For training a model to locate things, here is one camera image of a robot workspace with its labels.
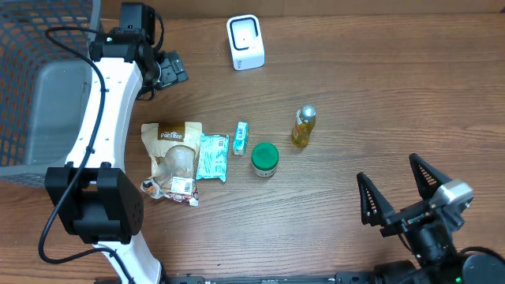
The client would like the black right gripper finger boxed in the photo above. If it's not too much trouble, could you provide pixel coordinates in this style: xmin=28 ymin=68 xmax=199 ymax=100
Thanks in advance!
xmin=409 ymin=153 xmax=451 ymax=200
xmin=357 ymin=172 xmax=395 ymax=226

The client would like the brown snack packet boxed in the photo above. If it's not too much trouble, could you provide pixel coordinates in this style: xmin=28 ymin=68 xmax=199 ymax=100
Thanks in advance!
xmin=140 ymin=121 xmax=202 ymax=207

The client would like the teal snack bar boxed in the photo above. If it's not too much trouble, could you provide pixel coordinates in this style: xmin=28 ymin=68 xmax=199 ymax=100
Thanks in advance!
xmin=196 ymin=134 xmax=229 ymax=183

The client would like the teal Kleenex tissue pack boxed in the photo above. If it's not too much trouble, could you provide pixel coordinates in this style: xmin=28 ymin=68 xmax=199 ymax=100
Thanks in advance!
xmin=232 ymin=121 xmax=249 ymax=155

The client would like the yellow liquid bottle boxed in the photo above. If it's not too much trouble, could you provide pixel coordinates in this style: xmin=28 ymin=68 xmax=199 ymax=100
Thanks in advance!
xmin=291 ymin=105 xmax=316 ymax=148

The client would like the green lidded jar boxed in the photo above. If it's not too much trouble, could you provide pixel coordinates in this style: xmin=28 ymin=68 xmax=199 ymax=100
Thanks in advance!
xmin=251 ymin=142 xmax=279 ymax=178

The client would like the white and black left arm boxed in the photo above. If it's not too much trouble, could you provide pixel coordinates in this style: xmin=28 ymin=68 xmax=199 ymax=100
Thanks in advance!
xmin=44 ymin=2 xmax=187 ymax=283

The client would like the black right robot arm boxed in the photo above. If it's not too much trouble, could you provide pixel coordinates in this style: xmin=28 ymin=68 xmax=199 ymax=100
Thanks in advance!
xmin=357 ymin=153 xmax=504 ymax=284

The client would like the white barcode scanner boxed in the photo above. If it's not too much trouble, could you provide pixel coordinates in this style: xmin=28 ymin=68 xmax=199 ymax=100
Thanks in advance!
xmin=226 ymin=14 xmax=265 ymax=71

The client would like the dark grey mesh basket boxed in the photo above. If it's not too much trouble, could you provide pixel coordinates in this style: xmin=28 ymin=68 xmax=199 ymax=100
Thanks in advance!
xmin=1 ymin=0 xmax=101 ymax=187

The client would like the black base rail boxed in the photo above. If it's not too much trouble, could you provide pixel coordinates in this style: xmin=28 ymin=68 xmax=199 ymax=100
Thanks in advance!
xmin=160 ymin=272 xmax=374 ymax=284

